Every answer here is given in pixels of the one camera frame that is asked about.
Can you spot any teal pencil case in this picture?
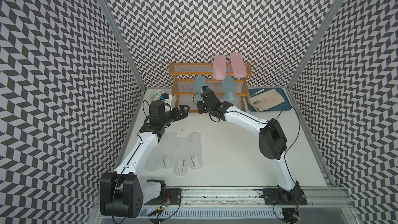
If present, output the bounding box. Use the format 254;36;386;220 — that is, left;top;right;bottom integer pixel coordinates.
222;76;236;102
194;75;207;102

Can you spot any clear pencil case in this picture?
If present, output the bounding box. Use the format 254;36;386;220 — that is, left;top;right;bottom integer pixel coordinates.
174;137;189;176
188;132;203;171
160;132;177;169
145;148;161;172

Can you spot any pink pencil case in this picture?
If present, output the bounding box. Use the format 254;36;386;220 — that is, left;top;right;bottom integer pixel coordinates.
212;55;227;80
230;53;247;78

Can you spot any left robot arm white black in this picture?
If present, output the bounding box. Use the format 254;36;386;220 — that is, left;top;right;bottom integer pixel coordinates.
100;100;190;218

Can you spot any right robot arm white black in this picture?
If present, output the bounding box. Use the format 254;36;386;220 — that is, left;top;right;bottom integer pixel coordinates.
197;86;304;205

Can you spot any wooden three-tier shelf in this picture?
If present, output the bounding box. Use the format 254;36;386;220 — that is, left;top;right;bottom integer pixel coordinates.
169;62;252;111

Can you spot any patterned ceramic bowl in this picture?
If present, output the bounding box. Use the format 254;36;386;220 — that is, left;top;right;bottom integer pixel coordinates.
151;90;167;101

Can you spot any teal tray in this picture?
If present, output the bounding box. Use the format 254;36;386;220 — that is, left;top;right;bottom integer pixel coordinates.
246;88;291;112

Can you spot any beige cloth napkin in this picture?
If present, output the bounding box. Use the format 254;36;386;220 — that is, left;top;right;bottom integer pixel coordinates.
247;89;286;112

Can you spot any pink handled spoon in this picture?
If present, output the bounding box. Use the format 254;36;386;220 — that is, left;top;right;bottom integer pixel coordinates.
253;98;276;105

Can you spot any white handled fork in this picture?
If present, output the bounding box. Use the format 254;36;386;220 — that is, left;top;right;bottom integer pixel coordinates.
249;89;265;97

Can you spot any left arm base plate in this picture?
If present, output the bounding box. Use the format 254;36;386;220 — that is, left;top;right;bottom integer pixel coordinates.
145;188;182;206

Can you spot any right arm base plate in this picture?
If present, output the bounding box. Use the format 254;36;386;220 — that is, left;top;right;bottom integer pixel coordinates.
259;187;308;206

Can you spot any aluminium front rail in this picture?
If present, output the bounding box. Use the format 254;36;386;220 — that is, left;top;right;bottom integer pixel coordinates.
90;186;355;209

